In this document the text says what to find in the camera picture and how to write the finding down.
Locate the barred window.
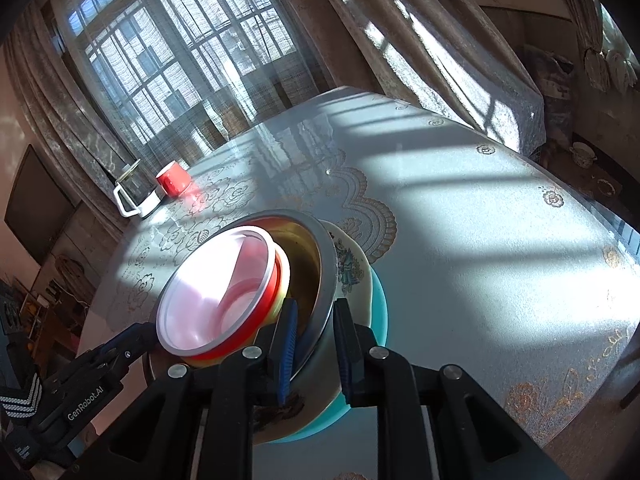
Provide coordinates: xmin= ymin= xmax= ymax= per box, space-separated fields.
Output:
xmin=55 ymin=0 xmax=296 ymax=141

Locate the white glass kettle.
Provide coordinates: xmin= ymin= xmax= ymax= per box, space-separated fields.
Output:
xmin=113 ymin=158 xmax=163 ymax=219

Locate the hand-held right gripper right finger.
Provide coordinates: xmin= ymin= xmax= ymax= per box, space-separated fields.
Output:
xmin=333 ymin=298 xmax=568 ymax=480

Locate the person's left forearm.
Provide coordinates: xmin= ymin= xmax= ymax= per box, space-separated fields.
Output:
xmin=0 ymin=280 xmax=43 ymax=423

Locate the stainless steel bowl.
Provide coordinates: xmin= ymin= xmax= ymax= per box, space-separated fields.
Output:
xmin=235 ymin=211 xmax=337 ymax=386

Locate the large white printed plate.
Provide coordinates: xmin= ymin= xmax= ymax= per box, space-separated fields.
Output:
xmin=252 ymin=218 xmax=375 ymax=445

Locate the red mug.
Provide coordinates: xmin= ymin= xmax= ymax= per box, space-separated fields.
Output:
xmin=155 ymin=160 xmax=190 ymax=197

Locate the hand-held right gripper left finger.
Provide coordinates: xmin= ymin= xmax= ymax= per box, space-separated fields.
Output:
xmin=70 ymin=297 xmax=299 ymax=480

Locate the sheer white curtain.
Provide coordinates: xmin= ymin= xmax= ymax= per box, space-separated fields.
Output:
xmin=50 ymin=0 xmax=381 ymax=161

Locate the white patterned pot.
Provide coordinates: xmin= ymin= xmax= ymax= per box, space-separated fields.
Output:
xmin=569 ymin=141 xmax=598 ymax=168

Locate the grey patterned curtain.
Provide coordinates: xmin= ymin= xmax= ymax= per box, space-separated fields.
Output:
xmin=0 ymin=0 xmax=131 ymax=231
xmin=300 ymin=0 xmax=546 ymax=156

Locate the red bowl with pink inside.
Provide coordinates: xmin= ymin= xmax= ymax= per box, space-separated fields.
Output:
xmin=155 ymin=226 xmax=283 ymax=361

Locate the teal plastic plate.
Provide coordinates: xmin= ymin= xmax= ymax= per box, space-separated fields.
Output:
xmin=265 ymin=265 xmax=392 ymax=446

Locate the yellow plastic bowl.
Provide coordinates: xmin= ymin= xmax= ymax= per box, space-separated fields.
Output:
xmin=190 ymin=245 xmax=292 ymax=366

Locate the dark wall panel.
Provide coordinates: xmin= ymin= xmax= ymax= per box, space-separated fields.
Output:
xmin=4 ymin=144 xmax=83 ymax=264

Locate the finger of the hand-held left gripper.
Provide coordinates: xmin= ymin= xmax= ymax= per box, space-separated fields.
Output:
xmin=75 ymin=321 xmax=162 ymax=377

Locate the curtain with floral tieback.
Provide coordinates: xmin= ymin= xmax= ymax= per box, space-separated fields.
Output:
xmin=550 ymin=0 xmax=640 ymax=96

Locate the wooden cabinet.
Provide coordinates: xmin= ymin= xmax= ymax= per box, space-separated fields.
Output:
xmin=0 ymin=270 xmax=96 ymax=356

